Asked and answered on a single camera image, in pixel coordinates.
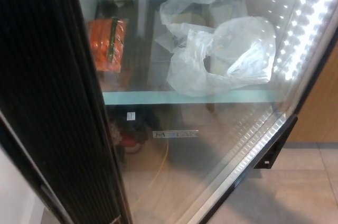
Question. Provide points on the glass refrigerator door black frame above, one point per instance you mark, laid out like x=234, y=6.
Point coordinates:
x=52, y=102

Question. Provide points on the glass-front display refrigerator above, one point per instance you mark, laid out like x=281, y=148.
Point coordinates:
x=148, y=49

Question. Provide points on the glass shelf teal edge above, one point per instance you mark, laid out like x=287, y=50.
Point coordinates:
x=148, y=97

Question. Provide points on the orange carrot bag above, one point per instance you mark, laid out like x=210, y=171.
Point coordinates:
x=101, y=47

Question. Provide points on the clear crumpled plastic bag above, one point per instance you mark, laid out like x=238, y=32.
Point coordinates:
x=169, y=10

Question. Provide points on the white translucent plastic bag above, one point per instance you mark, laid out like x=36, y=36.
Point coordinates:
x=245, y=49

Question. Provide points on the wooden cabinet panel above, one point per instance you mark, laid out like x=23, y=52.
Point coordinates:
x=319, y=107

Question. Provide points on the white LED light strip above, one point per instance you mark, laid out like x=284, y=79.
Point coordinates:
x=324, y=4

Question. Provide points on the black door hinge bracket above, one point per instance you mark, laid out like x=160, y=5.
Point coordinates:
x=277, y=147

